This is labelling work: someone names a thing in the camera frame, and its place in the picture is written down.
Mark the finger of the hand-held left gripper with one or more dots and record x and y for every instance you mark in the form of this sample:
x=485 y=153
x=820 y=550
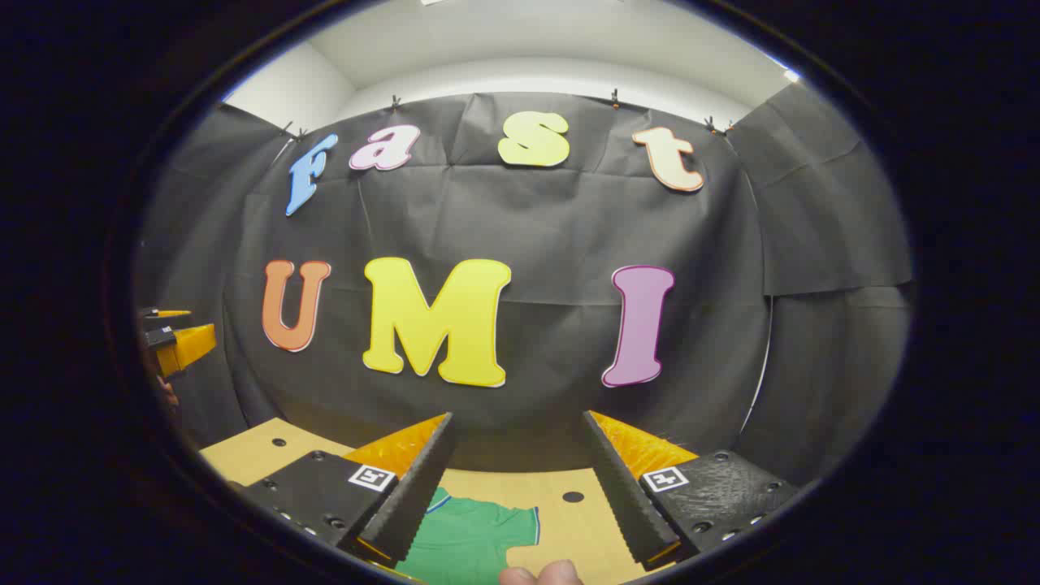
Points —
x=175 y=314
x=191 y=345

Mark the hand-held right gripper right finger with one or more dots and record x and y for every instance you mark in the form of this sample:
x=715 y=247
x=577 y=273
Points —
x=621 y=496

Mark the black backdrop cloth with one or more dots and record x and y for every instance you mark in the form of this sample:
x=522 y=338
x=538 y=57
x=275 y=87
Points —
x=552 y=227

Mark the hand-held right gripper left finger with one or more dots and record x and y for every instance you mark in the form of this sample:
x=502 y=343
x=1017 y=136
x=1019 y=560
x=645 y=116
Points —
x=414 y=496

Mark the green T-shirt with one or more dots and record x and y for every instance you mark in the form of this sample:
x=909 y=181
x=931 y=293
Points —
x=471 y=536

